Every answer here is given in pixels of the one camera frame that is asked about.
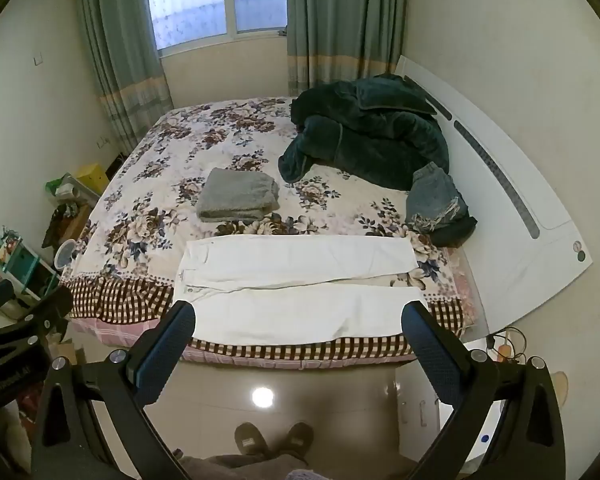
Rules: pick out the yellow box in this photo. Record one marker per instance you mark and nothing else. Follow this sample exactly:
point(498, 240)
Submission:
point(92, 177)

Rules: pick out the small white fan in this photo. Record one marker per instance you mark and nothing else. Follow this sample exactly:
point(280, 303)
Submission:
point(65, 255)

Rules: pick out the dark green quilted jacket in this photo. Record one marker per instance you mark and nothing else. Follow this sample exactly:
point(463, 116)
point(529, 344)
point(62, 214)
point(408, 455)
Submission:
point(370, 145)

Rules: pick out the floral patterned blanket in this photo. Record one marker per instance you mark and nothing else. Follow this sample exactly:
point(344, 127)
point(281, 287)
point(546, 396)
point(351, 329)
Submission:
point(155, 200)

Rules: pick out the white wall switch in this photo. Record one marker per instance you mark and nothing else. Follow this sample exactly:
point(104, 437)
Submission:
point(39, 59)

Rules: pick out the white bedside cabinet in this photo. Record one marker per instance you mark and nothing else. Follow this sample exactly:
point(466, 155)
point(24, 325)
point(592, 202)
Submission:
point(420, 410)

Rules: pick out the grey folded pants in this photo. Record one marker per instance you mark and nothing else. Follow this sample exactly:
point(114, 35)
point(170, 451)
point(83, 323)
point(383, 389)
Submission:
point(240, 195)

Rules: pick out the white headboard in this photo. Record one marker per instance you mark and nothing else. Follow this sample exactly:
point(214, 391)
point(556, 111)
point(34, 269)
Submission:
point(505, 260)

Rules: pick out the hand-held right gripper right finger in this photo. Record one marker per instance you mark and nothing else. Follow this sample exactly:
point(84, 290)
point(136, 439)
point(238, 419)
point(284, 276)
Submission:
point(430, 355)

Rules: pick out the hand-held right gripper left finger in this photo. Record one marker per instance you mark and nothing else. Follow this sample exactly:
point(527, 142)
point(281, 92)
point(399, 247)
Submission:
point(166, 355)

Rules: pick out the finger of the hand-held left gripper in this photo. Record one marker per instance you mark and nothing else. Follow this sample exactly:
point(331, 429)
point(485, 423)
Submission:
point(40, 310)

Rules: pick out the window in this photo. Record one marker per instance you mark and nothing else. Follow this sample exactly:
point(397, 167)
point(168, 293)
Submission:
point(195, 0)

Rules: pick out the green striped curtain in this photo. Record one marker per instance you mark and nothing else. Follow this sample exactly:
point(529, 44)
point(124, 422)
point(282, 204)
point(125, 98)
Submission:
point(115, 50)
point(340, 20)

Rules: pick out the grey slipper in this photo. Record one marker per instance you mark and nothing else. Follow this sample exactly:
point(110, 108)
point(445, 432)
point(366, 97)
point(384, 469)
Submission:
point(300, 437)
point(250, 440)

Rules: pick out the cluttered storage shelf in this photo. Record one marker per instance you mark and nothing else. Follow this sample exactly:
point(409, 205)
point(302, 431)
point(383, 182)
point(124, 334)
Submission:
point(20, 265)

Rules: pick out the person's grey trouser legs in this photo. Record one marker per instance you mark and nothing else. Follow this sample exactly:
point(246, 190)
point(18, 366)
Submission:
point(240, 467)

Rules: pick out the white pants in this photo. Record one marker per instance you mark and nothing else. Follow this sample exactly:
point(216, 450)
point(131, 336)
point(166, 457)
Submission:
point(290, 260)

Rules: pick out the green and white bag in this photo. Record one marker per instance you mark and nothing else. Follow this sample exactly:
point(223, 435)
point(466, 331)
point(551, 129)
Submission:
point(62, 187)

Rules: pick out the ripped blue jeans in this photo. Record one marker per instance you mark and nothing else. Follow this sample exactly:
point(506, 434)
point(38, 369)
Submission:
point(437, 195)

